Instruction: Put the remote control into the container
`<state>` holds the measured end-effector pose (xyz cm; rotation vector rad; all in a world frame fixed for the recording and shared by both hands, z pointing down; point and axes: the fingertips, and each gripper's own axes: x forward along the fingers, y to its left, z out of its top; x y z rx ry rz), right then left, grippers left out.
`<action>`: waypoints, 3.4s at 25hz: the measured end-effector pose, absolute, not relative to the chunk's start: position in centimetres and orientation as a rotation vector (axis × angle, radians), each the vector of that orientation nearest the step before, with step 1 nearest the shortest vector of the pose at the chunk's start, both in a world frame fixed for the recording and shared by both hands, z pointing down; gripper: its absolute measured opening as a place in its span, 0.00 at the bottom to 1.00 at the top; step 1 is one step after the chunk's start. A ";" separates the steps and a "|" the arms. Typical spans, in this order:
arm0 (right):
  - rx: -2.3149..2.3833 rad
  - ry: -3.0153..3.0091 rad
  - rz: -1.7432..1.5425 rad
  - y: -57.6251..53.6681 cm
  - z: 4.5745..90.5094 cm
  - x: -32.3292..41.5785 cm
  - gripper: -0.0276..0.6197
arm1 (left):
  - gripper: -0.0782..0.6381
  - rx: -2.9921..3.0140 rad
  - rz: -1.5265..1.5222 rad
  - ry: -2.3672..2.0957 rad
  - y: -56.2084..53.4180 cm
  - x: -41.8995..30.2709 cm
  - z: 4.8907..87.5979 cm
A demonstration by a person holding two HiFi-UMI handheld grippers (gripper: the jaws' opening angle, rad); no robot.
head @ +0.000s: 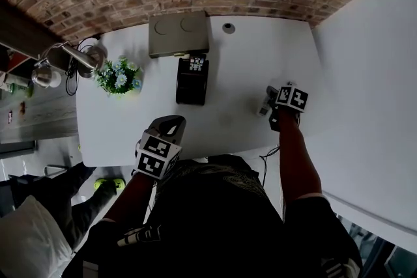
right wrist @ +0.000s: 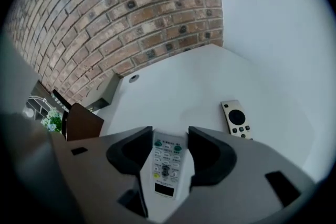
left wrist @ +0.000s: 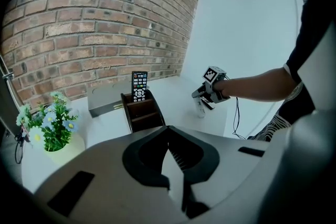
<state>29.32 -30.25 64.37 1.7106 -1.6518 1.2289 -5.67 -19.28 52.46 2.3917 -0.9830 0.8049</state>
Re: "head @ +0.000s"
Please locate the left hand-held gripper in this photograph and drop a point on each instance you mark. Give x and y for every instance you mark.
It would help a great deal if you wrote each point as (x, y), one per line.
(158, 156)

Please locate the dark brown organizer box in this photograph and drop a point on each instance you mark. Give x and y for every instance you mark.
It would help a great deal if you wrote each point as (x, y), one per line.
(192, 88)

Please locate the person's left forearm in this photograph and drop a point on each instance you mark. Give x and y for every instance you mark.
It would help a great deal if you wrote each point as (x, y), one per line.
(130, 198)

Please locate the potted plant with blue flowers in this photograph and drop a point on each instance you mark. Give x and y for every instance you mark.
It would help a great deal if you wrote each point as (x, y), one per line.
(119, 78)

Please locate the grey flat box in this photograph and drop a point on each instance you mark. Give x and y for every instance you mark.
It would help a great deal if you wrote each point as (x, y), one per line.
(179, 32)

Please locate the person's patterned shorts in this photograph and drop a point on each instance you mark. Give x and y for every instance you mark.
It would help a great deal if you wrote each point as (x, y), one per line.
(208, 175)

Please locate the person's black shirt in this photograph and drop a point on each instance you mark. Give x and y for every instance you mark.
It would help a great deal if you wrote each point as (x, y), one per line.
(211, 237)

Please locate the person's right forearm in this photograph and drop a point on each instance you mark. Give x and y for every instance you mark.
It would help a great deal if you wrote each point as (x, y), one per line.
(298, 159)

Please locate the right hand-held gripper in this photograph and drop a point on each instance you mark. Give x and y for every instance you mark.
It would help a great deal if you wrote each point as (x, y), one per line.
(293, 99)

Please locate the grey wooden desk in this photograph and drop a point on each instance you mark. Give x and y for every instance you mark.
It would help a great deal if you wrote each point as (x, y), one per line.
(45, 117)

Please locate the silver desk lamp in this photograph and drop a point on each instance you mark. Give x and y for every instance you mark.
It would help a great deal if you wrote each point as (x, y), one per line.
(79, 57)

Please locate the grey shelf hutch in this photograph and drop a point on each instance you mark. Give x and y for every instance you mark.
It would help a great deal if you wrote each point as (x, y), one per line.
(23, 29)

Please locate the white small remote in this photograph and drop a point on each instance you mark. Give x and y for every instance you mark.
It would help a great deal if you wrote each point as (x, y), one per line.
(264, 110)

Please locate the small brown object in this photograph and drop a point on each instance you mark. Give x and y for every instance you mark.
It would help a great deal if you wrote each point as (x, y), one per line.
(22, 107)

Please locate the black remote control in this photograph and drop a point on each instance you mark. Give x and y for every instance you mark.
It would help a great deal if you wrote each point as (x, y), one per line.
(196, 63)

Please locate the white desk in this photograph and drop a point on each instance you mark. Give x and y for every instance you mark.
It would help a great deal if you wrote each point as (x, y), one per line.
(130, 127)

